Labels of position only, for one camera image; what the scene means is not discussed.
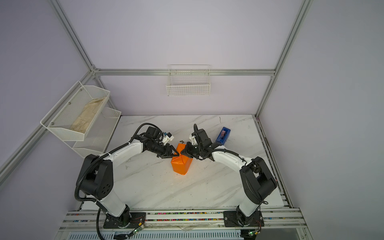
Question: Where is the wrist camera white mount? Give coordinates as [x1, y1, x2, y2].
[162, 132, 174, 145]
[189, 135, 198, 146]

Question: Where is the beige cloth in bin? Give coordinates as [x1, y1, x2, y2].
[70, 97, 106, 134]

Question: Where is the white lower mesh shelf bin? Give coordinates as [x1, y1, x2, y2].
[72, 107, 121, 158]

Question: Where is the blue tape dispenser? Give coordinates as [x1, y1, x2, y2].
[216, 127, 231, 145]

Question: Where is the white upper mesh shelf bin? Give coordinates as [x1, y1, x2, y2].
[40, 81, 110, 142]

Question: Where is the white wire wall basket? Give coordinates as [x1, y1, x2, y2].
[166, 65, 211, 97]

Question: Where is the white mesh shelf bin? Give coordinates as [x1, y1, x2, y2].
[40, 81, 110, 142]
[72, 107, 121, 158]

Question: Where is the aluminium frame rail front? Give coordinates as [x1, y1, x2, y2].
[54, 208, 313, 240]

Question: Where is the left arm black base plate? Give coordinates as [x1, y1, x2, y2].
[103, 212, 147, 229]

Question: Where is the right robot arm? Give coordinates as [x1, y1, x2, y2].
[182, 125, 278, 227]

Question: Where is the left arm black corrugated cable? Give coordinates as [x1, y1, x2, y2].
[74, 122, 163, 240]

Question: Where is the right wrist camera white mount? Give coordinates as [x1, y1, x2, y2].
[189, 135, 198, 146]

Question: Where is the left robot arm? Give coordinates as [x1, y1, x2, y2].
[74, 123, 180, 225]

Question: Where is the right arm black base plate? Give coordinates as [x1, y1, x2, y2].
[223, 211, 265, 228]

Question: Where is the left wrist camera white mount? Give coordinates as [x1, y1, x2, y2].
[162, 132, 174, 145]

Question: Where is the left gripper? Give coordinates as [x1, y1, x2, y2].
[148, 141, 180, 160]

